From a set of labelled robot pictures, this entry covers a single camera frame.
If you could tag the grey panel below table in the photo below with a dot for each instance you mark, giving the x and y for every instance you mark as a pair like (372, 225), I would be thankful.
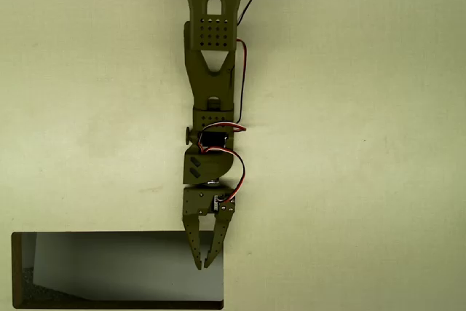
(120, 267)

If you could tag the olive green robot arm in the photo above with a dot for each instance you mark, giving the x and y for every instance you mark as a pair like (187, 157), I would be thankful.
(209, 81)

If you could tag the rectangular bin opening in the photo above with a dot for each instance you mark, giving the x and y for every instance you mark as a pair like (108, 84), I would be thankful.
(17, 271)

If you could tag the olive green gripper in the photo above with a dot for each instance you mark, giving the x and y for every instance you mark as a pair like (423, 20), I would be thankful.
(197, 203)

